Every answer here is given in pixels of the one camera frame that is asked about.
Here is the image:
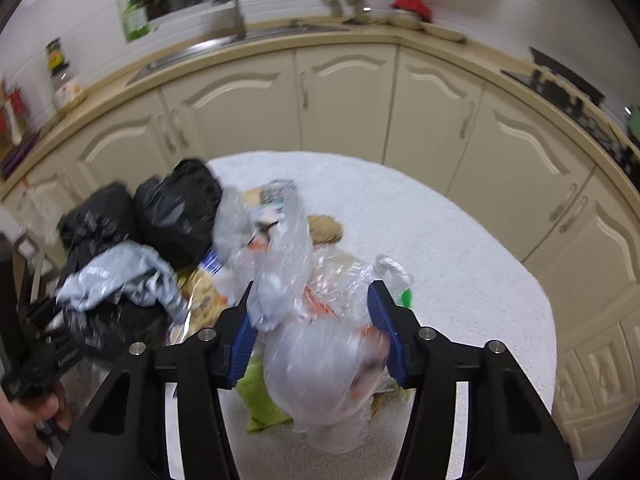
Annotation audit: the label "clear plastic bag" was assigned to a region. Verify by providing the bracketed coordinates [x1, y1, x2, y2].
[213, 181, 413, 454]

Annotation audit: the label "grey plastic bag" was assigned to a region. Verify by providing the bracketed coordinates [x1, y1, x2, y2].
[55, 240, 188, 323]

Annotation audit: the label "black trash bag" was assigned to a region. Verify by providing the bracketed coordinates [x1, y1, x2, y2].
[58, 181, 136, 274]
[132, 158, 222, 270]

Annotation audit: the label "cream kitchen cabinets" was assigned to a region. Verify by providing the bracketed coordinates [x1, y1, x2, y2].
[1, 36, 639, 460]

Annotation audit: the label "left hand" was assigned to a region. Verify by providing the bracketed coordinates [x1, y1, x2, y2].
[1, 382, 73, 467]

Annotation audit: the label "white towel table cover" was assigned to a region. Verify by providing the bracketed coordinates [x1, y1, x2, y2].
[164, 149, 559, 480]

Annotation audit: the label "brown bread piece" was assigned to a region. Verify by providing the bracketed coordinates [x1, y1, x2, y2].
[307, 214, 344, 245]

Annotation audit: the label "clear jar yellow contents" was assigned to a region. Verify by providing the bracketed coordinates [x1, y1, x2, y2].
[45, 37, 84, 111]

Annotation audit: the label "steel sink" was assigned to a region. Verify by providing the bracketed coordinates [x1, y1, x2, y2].
[127, 21, 346, 84]

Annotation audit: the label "gas stove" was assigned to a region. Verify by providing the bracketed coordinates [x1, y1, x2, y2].
[501, 47, 639, 174]

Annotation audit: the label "green bottle on sill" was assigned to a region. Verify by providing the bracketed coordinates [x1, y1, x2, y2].
[122, 0, 150, 42]

